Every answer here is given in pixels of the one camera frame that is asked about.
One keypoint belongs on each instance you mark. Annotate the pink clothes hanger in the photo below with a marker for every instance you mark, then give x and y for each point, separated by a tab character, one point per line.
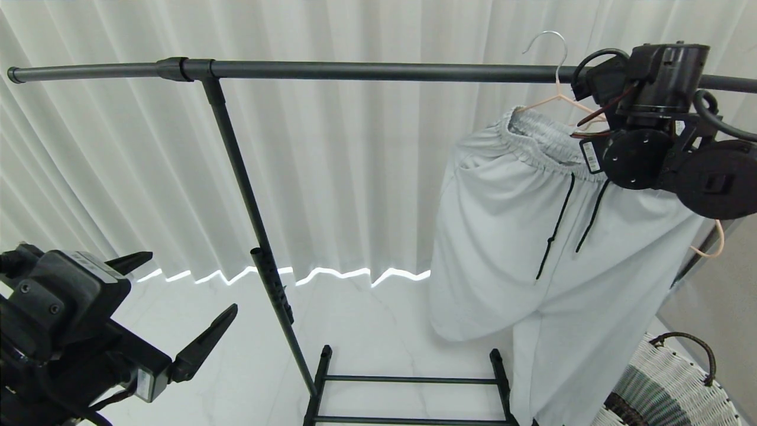
557	83

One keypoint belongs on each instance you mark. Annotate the black clothes rack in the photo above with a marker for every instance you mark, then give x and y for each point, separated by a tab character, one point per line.
355	71

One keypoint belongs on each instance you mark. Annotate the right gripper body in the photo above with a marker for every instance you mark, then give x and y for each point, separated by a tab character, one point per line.
591	157

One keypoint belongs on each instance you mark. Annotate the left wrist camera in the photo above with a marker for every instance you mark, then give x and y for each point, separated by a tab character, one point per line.
65	296

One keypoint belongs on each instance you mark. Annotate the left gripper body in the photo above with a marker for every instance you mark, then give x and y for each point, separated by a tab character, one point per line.
148	370

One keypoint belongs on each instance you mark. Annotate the white curtain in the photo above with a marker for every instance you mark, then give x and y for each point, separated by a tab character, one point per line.
355	177

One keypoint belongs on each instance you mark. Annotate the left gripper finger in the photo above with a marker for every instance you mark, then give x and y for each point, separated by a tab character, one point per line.
127	263
198	352

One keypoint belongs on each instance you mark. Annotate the white laundry basket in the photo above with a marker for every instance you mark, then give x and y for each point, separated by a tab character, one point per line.
668	384

